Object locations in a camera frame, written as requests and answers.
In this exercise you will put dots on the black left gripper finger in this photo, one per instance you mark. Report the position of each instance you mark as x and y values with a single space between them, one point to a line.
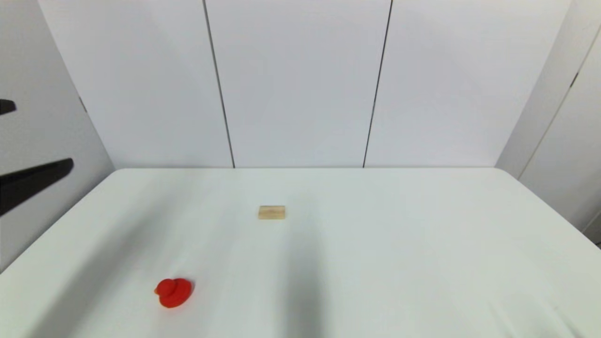
5 107
26 184

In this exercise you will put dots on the red rubber duck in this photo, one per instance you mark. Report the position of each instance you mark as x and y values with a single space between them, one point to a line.
174 295

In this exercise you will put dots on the small wooden block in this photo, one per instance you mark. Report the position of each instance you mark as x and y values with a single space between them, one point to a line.
271 212

